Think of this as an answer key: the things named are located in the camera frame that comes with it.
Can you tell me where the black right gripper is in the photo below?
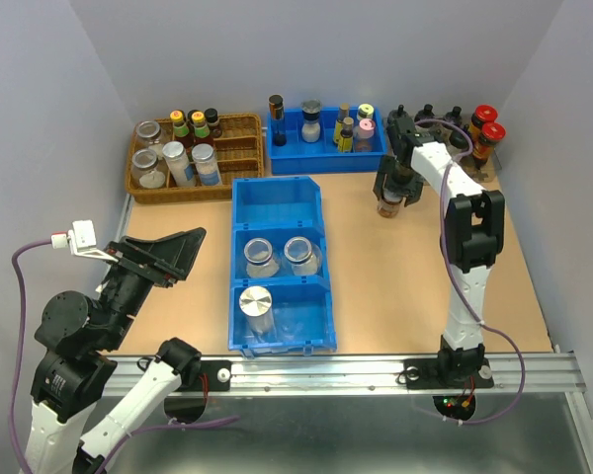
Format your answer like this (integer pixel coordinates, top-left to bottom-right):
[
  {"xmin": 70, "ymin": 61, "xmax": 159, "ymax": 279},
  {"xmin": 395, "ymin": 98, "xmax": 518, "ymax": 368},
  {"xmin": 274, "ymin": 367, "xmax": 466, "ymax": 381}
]
[{"xmin": 375, "ymin": 154, "xmax": 425, "ymax": 204}]

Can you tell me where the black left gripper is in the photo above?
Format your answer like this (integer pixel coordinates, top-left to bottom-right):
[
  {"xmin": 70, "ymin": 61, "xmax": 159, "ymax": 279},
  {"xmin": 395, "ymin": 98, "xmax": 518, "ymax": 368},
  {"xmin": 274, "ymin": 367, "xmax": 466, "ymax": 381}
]
[{"xmin": 104, "ymin": 222, "xmax": 212, "ymax": 344}]

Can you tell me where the red-white-lid chili jar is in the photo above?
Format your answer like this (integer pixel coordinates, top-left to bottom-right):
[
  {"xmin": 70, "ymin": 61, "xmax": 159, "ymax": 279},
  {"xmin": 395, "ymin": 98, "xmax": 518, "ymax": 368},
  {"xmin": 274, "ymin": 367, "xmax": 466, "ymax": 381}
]
[{"xmin": 378, "ymin": 197, "xmax": 401, "ymax": 218}]

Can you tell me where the round open-top glass jar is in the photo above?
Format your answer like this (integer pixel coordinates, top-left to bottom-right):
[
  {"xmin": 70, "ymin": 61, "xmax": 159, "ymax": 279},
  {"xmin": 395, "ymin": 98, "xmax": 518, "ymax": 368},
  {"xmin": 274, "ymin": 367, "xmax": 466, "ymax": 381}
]
[{"xmin": 244, "ymin": 237, "xmax": 281, "ymax": 278}]

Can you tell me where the tall silver-lid glass jar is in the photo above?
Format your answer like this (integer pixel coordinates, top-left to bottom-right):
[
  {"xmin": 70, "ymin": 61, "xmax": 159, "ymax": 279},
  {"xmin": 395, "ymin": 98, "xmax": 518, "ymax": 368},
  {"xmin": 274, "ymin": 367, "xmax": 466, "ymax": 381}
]
[{"xmin": 238, "ymin": 285, "xmax": 275, "ymax": 338}]

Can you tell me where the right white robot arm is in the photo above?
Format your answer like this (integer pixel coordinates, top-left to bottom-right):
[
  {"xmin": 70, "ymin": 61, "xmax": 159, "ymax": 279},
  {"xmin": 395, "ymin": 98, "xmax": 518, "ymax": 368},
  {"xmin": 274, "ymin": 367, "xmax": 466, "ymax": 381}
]
[{"xmin": 373, "ymin": 116, "xmax": 505, "ymax": 390}]

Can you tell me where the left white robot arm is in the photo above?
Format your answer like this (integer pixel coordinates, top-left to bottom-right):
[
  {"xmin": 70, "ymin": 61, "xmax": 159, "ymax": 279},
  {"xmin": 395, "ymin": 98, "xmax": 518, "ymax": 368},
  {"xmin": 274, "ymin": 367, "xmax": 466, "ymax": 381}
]
[{"xmin": 21, "ymin": 220, "xmax": 207, "ymax": 473}]

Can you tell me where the pink-lid jar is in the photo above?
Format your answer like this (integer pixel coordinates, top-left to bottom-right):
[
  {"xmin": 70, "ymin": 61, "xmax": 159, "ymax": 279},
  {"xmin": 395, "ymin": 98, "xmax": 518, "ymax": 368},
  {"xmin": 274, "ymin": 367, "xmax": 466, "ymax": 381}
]
[{"xmin": 353, "ymin": 118, "xmax": 376, "ymax": 152}]

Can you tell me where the black-cap dispenser bottle back left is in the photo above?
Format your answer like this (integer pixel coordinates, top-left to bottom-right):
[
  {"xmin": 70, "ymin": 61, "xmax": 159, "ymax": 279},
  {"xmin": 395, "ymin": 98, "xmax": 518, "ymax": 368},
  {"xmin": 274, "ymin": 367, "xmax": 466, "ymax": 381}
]
[{"xmin": 387, "ymin": 104, "xmax": 408, "ymax": 122}]

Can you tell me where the black-cap dispenser bottle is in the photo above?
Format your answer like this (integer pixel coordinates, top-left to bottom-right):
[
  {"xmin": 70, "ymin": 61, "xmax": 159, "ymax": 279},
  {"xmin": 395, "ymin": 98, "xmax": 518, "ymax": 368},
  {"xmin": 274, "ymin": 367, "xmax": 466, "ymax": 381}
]
[
  {"xmin": 414, "ymin": 104, "xmax": 435, "ymax": 121},
  {"xmin": 387, "ymin": 104, "xmax": 408, "ymax": 122},
  {"xmin": 443, "ymin": 106, "xmax": 463, "ymax": 127},
  {"xmin": 447, "ymin": 126, "xmax": 472, "ymax": 161}
]

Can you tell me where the yellow-label bottle front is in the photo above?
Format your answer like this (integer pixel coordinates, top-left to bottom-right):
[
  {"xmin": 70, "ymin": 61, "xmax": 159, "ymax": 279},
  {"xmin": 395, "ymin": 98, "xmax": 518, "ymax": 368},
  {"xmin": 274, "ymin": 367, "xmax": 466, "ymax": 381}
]
[{"xmin": 337, "ymin": 117, "xmax": 354, "ymax": 153}]

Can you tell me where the yellow-label bottle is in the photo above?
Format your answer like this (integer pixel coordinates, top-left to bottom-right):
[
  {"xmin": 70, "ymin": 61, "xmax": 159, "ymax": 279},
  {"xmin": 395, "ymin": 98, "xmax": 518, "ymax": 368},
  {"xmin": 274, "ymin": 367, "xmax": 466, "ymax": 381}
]
[
  {"xmin": 337, "ymin": 117, "xmax": 354, "ymax": 153},
  {"xmin": 333, "ymin": 103, "xmax": 350, "ymax": 145}
]

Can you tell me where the black-cap dispenser bottle front right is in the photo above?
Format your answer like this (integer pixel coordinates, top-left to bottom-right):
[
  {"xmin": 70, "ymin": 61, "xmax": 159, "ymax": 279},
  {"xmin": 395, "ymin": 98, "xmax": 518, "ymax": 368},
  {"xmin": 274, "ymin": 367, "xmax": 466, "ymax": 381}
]
[{"xmin": 447, "ymin": 126, "xmax": 472, "ymax": 161}]

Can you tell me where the black-cap dispenser bottle back middle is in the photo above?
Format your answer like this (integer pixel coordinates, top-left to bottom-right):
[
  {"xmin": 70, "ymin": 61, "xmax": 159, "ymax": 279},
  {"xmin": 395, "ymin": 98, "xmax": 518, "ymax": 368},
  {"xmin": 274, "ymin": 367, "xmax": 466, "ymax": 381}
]
[{"xmin": 414, "ymin": 104, "xmax": 435, "ymax": 121}]

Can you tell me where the green-lid jar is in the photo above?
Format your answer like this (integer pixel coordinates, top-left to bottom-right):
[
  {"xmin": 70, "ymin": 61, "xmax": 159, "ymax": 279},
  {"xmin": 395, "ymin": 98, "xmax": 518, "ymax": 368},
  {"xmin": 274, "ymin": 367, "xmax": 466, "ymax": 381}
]
[{"xmin": 357, "ymin": 103, "xmax": 375, "ymax": 121}]

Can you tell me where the clear acrylic bottle rack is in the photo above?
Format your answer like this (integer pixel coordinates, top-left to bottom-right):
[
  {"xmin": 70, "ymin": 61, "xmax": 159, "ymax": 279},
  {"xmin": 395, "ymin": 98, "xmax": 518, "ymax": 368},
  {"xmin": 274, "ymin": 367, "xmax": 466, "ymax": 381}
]
[{"xmin": 382, "ymin": 116, "xmax": 505, "ymax": 185}]

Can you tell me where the black-cap dispenser bottle back right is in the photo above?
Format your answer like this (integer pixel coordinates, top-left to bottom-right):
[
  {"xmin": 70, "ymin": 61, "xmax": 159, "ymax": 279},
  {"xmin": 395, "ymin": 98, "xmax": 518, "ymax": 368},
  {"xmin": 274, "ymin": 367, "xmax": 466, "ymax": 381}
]
[{"xmin": 443, "ymin": 106, "xmax": 463, "ymax": 127}]

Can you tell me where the yellow-label bottle back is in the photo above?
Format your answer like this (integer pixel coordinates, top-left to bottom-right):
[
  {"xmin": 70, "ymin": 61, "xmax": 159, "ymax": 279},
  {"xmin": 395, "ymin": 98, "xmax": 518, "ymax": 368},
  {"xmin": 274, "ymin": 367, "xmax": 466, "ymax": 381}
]
[{"xmin": 333, "ymin": 103, "xmax": 350, "ymax": 145}]

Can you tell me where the brown wicker basket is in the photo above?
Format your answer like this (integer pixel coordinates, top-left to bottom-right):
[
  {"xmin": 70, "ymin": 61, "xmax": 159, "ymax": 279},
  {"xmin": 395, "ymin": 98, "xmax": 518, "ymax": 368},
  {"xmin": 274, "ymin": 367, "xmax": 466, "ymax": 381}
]
[{"xmin": 125, "ymin": 114, "xmax": 265, "ymax": 204}]

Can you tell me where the round glass jar in basket front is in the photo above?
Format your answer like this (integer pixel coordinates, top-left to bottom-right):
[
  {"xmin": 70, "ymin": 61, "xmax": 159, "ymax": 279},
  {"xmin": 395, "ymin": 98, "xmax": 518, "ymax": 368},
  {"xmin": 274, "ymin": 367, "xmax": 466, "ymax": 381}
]
[{"xmin": 130, "ymin": 148, "xmax": 166, "ymax": 190}]

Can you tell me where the tall silver-lid salt jar left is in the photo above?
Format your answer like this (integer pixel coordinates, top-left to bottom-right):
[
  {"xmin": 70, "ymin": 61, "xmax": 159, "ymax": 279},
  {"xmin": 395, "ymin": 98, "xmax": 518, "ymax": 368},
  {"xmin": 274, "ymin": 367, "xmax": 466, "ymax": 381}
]
[{"xmin": 162, "ymin": 141, "xmax": 196, "ymax": 188}]

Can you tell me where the tall silver-lid salt jar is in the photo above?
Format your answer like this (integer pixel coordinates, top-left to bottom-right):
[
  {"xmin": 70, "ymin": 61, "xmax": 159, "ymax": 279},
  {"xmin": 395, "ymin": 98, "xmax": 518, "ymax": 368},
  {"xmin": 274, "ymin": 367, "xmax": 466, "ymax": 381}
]
[
  {"xmin": 192, "ymin": 143, "xmax": 222, "ymax": 187},
  {"xmin": 162, "ymin": 141, "xmax": 196, "ymax": 188}
]

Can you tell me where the red-lid sauce jar front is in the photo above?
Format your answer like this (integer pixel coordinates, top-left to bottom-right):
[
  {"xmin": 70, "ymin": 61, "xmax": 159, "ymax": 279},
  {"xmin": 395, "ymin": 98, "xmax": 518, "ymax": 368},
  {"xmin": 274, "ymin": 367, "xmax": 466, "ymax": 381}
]
[{"xmin": 471, "ymin": 122, "xmax": 506, "ymax": 169}]

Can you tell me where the red-lid sauce jar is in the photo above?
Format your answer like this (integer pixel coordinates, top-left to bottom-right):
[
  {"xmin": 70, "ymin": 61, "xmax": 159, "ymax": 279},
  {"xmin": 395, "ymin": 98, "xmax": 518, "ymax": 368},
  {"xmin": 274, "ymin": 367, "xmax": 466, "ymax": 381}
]
[
  {"xmin": 471, "ymin": 122, "xmax": 506, "ymax": 169},
  {"xmin": 469, "ymin": 104, "xmax": 498, "ymax": 140}
]

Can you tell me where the tall silver-lid salt jar right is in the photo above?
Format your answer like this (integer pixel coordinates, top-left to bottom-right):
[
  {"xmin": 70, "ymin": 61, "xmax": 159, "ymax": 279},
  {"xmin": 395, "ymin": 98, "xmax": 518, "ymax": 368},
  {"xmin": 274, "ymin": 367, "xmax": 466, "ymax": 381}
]
[{"xmin": 192, "ymin": 143, "xmax": 222, "ymax": 187}]

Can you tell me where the silver-top salt shaker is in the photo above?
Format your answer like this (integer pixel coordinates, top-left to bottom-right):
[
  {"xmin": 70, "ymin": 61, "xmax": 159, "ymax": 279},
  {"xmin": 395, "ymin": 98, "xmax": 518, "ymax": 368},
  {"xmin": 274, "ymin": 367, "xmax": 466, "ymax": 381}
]
[{"xmin": 301, "ymin": 99, "xmax": 322, "ymax": 143}]

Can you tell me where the red-lid sauce jar back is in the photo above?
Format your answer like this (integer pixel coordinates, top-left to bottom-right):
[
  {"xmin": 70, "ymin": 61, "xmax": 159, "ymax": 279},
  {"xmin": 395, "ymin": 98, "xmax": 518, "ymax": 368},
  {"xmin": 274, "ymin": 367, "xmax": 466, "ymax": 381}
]
[{"xmin": 469, "ymin": 104, "xmax": 498, "ymax": 140}]

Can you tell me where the blue plastic tray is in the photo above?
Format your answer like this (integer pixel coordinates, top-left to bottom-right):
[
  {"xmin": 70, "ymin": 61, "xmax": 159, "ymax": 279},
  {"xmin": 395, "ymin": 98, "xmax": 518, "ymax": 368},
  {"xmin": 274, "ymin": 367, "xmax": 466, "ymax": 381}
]
[{"xmin": 266, "ymin": 107, "xmax": 387, "ymax": 175}]

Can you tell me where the blue three-compartment plastic bin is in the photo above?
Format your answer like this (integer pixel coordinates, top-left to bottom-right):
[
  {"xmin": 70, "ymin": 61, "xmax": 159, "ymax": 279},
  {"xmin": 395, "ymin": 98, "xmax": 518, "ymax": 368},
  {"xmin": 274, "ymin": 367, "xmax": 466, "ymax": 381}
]
[{"xmin": 228, "ymin": 176, "xmax": 337, "ymax": 357}]

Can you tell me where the yellow-cap green-label sauce bottle right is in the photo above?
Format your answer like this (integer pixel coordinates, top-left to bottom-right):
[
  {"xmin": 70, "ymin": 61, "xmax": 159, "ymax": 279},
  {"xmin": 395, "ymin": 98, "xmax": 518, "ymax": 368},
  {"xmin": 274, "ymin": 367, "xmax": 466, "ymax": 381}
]
[{"xmin": 189, "ymin": 111, "xmax": 213, "ymax": 146}]

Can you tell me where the yellow-cap green-label sauce bottle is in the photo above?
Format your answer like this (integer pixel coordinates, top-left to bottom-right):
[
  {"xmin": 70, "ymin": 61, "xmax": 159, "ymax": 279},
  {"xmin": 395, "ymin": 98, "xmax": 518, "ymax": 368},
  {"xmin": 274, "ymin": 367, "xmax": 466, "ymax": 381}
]
[
  {"xmin": 170, "ymin": 110, "xmax": 194, "ymax": 150},
  {"xmin": 189, "ymin": 111, "xmax": 213, "ymax": 146}
]

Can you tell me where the yellow-cap green-label sauce bottle left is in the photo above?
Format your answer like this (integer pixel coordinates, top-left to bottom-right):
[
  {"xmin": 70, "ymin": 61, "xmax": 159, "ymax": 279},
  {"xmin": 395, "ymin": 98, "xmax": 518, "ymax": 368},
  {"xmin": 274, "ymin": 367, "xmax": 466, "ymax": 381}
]
[{"xmin": 170, "ymin": 110, "xmax": 194, "ymax": 150}]

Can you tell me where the round glass jar in basket back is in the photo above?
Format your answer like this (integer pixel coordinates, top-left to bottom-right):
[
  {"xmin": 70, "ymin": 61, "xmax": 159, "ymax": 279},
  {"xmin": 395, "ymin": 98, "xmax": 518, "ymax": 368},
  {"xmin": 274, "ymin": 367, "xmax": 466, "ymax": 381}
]
[{"xmin": 134, "ymin": 120, "xmax": 170, "ymax": 159}]

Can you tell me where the dark-cap brown sauce bottle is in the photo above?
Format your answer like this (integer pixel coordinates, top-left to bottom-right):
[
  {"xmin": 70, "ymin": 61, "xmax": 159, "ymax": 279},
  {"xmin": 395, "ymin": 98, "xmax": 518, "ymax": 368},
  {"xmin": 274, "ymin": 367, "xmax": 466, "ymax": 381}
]
[{"xmin": 204, "ymin": 108, "xmax": 222, "ymax": 138}]

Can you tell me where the tall black-cap grinder bottle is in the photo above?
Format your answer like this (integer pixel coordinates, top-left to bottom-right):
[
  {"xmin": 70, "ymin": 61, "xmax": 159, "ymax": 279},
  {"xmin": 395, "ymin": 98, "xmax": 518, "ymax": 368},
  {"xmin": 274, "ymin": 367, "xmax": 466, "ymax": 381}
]
[{"xmin": 269, "ymin": 94, "xmax": 287, "ymax": 146}]

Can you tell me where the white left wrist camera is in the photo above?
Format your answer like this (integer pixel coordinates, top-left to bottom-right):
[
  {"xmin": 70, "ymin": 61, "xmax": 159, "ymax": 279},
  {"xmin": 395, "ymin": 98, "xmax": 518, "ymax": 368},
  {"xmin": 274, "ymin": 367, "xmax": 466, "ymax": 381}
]
[{"xmin": 50, "ymin": 220, "xmax": 118, "ymax": 262}]

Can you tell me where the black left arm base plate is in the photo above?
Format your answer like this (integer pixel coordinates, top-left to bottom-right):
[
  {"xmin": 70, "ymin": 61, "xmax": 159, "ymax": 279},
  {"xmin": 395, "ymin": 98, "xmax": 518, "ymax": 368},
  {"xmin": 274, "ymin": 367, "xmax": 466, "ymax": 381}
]
[{"xmin": 177, "ymin": 358, "xmax": 232, "ymax": 394}]

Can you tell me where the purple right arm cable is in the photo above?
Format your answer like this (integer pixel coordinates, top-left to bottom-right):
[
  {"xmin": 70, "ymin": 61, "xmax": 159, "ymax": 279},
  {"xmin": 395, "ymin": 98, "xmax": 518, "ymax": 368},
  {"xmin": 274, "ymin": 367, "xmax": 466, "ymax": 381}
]
[{"xmin": 414, "ymin": 118, "xmax": 528, "ymax": 427}]

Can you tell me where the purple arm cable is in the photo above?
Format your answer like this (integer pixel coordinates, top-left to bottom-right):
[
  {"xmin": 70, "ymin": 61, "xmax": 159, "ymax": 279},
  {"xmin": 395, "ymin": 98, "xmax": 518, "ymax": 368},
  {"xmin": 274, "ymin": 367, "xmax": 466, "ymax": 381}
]
[
  {"xmin": 7, "ymin": 237, "xmax": 55, "ymax": 473},
  {"xmin": 414, "ymin": 118, "xmax": 528, "ymax": 427}
]

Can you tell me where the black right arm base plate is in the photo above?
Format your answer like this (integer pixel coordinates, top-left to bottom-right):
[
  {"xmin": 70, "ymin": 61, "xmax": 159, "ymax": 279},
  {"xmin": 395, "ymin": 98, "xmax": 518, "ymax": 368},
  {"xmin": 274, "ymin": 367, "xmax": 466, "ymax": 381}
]
[{"xmin": 402, "ymin": 357, "xmax": 494, "ymax": 390}]

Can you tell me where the aluminium table edge rail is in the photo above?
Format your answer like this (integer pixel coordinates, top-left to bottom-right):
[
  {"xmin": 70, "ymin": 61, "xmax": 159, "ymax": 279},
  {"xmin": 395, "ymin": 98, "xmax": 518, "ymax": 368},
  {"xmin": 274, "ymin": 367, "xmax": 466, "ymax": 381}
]
[{"xmin": 91, "ymin": 351, "xmax": 587, "ymax": 396}]

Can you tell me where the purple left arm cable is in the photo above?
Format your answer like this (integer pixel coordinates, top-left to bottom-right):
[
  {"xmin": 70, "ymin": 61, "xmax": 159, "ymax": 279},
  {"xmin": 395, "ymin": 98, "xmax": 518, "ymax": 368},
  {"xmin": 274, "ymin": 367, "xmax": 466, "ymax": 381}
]
[{"xmin": 7, "ymin": 237, "xmax": 55, "ymax": 473}]

